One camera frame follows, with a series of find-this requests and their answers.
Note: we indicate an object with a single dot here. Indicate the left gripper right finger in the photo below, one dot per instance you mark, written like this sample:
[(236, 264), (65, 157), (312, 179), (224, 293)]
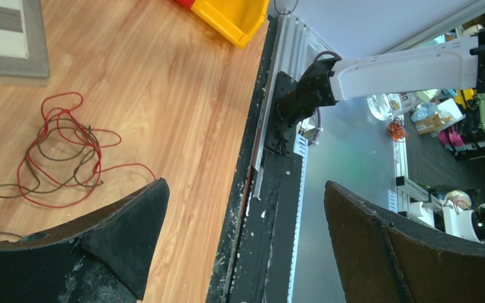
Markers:
[(382, 256)]

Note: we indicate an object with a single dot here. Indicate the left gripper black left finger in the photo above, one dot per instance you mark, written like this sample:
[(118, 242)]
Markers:
[(103, 256)]

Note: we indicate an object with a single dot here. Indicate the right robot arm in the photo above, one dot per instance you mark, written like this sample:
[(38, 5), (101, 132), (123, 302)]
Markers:
[(458, 64)]

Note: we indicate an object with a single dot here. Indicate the clear plastic bottle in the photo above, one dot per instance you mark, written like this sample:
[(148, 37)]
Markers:
[(388, 106)]

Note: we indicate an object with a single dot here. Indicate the checkered chessboard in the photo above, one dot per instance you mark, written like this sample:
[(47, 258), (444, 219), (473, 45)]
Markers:
[(23, 49)]

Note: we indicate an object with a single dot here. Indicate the red bin near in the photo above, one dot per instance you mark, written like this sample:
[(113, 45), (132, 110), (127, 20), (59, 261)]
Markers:
[(186, 3)]

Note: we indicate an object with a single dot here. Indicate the yellow bin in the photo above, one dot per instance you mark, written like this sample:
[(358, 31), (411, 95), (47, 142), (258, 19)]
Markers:
[(236, 20)]

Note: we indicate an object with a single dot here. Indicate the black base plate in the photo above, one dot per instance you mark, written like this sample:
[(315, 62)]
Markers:
[(255, 257)]

